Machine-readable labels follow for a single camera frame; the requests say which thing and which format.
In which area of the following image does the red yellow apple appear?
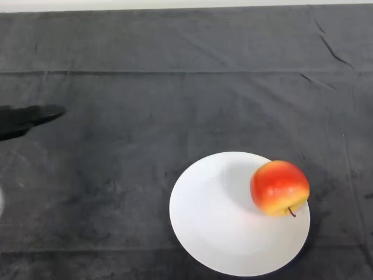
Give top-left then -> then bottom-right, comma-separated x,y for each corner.
249,160 -> 311,218

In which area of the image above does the white round plate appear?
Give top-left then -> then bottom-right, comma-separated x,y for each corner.
169,151 -> 311,278

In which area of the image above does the black cloth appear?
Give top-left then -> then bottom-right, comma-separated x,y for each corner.
0,3 -> 373,280

